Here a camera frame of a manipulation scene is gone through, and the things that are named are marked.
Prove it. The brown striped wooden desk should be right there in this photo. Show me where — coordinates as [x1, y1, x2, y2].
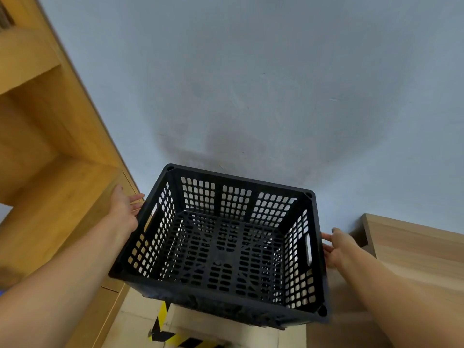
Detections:
[306, 213, 464, 348]

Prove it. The light oak wooden cabinet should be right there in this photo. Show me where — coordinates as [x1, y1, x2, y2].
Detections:
[0, 0, 143, 348]

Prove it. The person's left hand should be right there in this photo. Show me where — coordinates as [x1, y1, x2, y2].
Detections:
[108, 184, 145, 234]

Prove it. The person's right hand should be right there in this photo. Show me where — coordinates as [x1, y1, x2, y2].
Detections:
[320, 228, 358, 271]

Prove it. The person's right forearm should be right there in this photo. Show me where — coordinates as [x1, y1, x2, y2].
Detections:
[340, 242, 464, 348]

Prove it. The yellow black striped floor tape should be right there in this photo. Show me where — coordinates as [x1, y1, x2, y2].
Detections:
[147, 300, 225, 348]

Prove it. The person's left forearm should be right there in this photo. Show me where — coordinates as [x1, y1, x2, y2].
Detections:
[0, 216, 132, 348]

